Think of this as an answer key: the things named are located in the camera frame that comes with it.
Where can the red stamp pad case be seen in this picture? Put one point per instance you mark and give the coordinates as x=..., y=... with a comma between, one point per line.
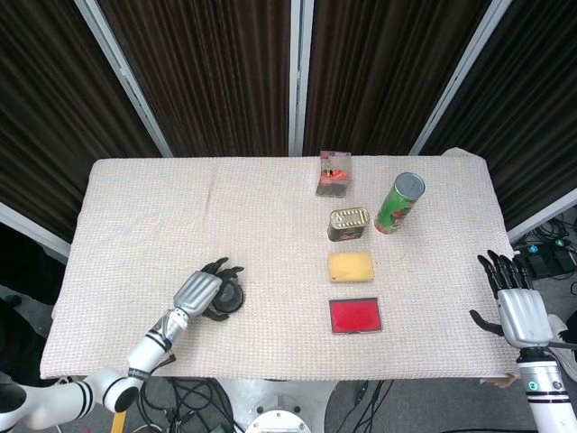
x=356, y=315

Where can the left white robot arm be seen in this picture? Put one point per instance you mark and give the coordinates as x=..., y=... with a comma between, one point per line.
x=144, y=352

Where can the black power boxes with lights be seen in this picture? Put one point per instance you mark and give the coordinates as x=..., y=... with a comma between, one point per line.
x=547, y=259

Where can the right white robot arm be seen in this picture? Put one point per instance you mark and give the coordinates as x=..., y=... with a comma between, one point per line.
x=541, y=397

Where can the white black sneaker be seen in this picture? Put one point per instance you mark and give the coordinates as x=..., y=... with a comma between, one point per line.
x=565, y=334

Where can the person in black clothing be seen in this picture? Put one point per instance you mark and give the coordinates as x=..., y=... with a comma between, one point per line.
x=22, y=279

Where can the white partition base rail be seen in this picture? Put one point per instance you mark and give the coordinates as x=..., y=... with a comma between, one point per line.
x=545, y=212
x=31, y=225

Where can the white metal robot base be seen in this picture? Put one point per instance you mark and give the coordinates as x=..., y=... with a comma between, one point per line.
x=275, y=406

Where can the green chips can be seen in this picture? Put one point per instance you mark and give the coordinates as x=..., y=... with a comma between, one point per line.
x=396, y=209

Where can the dark brown curtain panel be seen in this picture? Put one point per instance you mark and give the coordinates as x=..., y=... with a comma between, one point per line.
x=207, y=76
x=54, y=113
x=383, y=76
x=532, y=113

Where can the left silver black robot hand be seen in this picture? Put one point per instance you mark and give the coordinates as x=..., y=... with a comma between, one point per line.
x=198, y=293

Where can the white partition frame post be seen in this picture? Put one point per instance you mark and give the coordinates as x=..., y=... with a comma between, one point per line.
x=299, y=76
x=124, y=76
x=460, y=76

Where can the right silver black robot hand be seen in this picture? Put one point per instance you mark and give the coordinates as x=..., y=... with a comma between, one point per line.
x=523, y=315

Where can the brown tape scrap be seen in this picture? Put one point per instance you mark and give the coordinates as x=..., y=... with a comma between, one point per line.
x=500, y=381

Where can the yellow floor tape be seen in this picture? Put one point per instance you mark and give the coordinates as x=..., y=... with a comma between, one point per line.
x=118, y=421

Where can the beige woven tablecloth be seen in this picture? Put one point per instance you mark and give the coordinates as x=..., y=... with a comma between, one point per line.
x=180, y=216

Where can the clear box with orange toy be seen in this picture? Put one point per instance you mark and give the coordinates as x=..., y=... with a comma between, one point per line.
x=333, y=178

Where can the yellow sponge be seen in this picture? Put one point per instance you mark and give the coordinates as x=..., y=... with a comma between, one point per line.
x=351, y=268

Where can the gold rectangular tin can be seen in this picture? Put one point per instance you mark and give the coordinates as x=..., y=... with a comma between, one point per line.
x=348, y=223

